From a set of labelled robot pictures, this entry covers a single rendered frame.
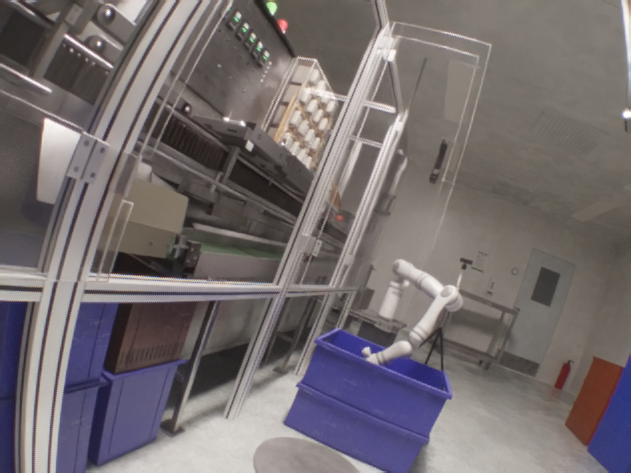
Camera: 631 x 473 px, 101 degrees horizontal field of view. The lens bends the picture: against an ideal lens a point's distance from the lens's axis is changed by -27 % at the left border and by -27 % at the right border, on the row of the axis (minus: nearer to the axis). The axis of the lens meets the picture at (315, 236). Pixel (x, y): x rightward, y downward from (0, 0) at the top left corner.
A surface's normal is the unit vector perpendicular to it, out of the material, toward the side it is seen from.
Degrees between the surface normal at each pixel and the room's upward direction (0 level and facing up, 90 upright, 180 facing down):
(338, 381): 90
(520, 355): 90
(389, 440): 90
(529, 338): 90
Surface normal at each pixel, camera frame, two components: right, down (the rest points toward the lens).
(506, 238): -0.29, -0.14
